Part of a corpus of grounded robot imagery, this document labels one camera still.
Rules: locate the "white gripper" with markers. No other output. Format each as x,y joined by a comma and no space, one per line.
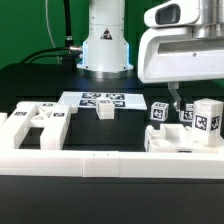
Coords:
184,41

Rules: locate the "white U-shaped obstacle frame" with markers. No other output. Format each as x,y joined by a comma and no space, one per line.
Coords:
30,160

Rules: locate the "white chair back part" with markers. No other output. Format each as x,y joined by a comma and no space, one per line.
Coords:
53,118

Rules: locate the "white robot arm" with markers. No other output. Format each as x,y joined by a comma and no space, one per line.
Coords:
105,51

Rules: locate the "white tag sheet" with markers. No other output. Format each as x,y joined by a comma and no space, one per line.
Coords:
88,99

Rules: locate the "white chair seat part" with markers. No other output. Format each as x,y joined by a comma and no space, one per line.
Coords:
175,138

